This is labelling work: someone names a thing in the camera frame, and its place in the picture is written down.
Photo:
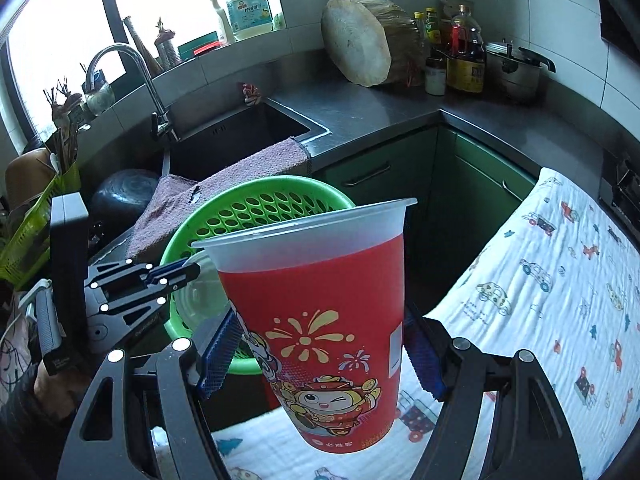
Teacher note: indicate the green plastic basket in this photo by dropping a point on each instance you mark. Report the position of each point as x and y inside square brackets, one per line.
[260, 205]

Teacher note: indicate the white squeeze bottle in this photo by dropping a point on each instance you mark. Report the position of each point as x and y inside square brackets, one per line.
[220, 20]

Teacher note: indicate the dark round bowl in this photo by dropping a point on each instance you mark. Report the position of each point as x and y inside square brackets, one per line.
[122, 200]

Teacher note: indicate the person's left hand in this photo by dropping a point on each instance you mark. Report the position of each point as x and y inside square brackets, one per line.
[62, 387]

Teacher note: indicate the yellow green cutlery rack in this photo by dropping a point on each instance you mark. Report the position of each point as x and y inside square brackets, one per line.
[25, 250]

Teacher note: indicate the dark oil bottle yellow label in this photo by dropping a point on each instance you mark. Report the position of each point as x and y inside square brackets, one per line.
[467, 65]

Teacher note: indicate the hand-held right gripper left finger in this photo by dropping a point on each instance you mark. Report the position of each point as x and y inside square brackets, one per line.
[220, 355]

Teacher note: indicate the steel sink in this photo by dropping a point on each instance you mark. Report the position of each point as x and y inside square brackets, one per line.
[240, 135]

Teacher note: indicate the pink towel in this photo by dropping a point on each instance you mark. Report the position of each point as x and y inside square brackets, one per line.
[225, 185]

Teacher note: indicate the green cap yellow bottle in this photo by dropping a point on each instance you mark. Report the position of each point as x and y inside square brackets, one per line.
[432, 27]

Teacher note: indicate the green flat box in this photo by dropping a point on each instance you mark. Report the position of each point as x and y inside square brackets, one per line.
[197, 46]

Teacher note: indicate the steel faucet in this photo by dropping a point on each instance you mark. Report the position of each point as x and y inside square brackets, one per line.
[150, 90]

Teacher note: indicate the black gas stove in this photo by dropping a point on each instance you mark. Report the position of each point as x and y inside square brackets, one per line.
[627, 180]

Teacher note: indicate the red plastic cup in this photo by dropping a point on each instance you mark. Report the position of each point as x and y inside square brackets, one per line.
[325, 285]

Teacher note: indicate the person's left forearm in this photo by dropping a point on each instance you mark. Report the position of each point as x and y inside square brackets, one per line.
[30, 435]

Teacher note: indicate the round wooden chopping block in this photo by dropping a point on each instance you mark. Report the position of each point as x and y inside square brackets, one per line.
[355, 40]

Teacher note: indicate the window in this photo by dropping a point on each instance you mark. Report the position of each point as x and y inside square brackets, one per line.
[60, 25]

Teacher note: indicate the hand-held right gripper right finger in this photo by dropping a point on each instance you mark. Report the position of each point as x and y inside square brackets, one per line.
[422, 355]

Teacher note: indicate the clear detergent jug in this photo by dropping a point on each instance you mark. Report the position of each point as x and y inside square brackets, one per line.
[247, 10]

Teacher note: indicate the small pot with twigs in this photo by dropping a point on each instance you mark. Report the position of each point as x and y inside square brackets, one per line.
[67, 110]

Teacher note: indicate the green kitchen cabinet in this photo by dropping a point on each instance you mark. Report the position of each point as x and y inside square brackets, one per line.
[380, 170]

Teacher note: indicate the small red ornament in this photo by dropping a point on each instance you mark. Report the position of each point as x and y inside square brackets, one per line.
[251, 94]

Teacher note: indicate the tin can with plant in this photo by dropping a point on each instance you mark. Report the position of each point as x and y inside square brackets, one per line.
[167, 50]

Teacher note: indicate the steel pot with lid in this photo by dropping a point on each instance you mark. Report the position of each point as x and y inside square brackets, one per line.
[515, 75]

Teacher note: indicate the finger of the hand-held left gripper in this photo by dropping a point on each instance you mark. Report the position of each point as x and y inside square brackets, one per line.
[135, 300]
[150, 271]

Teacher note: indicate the printed white blanket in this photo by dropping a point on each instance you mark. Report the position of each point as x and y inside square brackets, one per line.
[550, 310]

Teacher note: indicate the small white jar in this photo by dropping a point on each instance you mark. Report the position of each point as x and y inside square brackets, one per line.
[435, 80]

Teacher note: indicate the brown bowl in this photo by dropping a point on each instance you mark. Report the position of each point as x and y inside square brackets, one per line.
[27, 172]

